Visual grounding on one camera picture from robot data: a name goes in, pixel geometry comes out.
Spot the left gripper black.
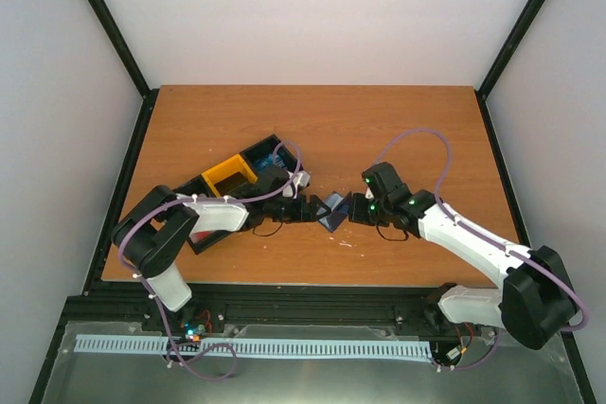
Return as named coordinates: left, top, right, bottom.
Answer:
left=265, top=194, right=330, bottom=224

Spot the blue leather card holder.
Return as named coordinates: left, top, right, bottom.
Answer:
left=318, top=192, right=352, bottom=233

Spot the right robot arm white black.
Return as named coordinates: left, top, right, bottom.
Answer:
left=349, top=162, right=580, bottom=350

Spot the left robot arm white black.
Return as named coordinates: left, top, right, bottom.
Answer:
left=112, top=165, right=331, bottom=331

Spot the blue card stack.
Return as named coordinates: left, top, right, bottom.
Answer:
left=252, top=149, right=293, bottom=172

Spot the black bin with red cards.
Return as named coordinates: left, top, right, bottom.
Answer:
left=173, top=175, right=249, bottom=255

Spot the red white card stack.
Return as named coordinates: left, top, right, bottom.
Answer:
left=190, top=231, right=215, bottom=243

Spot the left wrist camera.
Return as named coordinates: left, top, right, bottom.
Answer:
left=282, top=170, right=311, bottom=199

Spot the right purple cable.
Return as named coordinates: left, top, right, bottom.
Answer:
left=376, top=128, right=592, bottom=375

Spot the black aluminium frame rail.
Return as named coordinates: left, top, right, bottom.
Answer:
left=61, top=283, right=569, bottom=343

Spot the light blue cable duct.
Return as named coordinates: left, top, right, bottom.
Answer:
left=73, top=334, right=432, bottom=362

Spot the right frame post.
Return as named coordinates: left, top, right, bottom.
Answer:
left=475, top=0, right=579, bottom=96

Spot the frame post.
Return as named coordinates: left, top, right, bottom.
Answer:
left=59, top=0, right=152, bottom=96
left=475, top=0, right=579, bottom=96

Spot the left frame post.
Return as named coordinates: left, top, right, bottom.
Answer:
left=59, top=0, right=152, bottom=96

